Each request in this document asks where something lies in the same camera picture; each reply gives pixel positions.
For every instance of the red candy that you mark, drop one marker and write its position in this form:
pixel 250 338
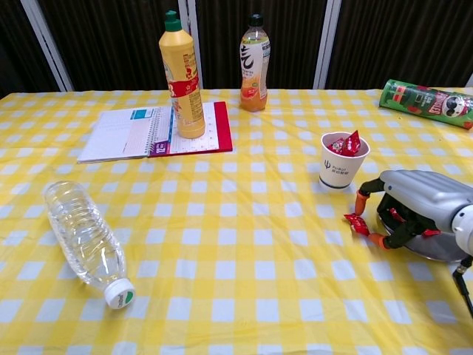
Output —
pixel 430 233
pixel 356 225
pixel 334 144
pixel 396 214
pixel 351 142

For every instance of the white paper cup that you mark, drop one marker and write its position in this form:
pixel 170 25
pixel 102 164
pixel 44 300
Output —
pixel 338 172

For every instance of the green Pringles can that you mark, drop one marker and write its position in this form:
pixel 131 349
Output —
pixel 417 101

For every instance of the open spiral notebook red cover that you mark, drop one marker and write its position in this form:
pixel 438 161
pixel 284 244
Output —
pixel 122 137

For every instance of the round metal plate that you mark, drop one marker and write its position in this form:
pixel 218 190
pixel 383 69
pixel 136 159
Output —
pixel 436 249

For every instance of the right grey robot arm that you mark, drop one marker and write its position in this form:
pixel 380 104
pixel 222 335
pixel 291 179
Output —
pixel 465 229

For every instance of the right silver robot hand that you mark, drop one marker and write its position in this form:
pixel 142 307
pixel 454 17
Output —
pixel 421 192

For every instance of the yellow white checkered tablecloth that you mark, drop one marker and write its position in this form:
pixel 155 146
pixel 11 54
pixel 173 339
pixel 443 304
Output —
pixel 236 240

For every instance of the dark ribbed partition panel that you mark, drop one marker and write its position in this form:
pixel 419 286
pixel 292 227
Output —
pixel 399 37
pixel 111 44
pixel 229 37
pixel 15 44

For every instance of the clear plastic water bottle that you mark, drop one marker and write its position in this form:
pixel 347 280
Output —
pixel 85 236

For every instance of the yellow bottle green cap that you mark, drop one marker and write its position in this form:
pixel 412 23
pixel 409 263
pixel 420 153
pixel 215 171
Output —
pixel 184 74

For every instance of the orange drink bottle black cap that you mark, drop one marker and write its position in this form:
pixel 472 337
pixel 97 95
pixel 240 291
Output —
pixel 253 74

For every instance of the white partition frame post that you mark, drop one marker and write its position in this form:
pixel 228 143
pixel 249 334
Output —
pixel 470 80
pixel 186 4
pixel 327 44
pixel 48 48

